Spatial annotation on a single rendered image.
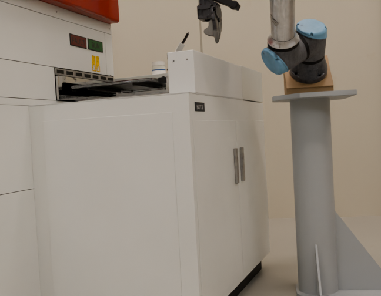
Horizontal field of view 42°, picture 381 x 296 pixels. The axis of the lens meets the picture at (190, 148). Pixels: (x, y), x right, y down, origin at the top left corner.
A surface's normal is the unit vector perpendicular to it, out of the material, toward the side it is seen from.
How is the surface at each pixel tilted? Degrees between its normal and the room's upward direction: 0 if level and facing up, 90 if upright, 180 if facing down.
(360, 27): 90
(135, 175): 90
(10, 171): 90
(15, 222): 90
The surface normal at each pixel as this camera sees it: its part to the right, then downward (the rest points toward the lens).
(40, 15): 0.92, -0.04
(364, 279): -0.14, 0.04
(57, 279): -0.38, 0.05
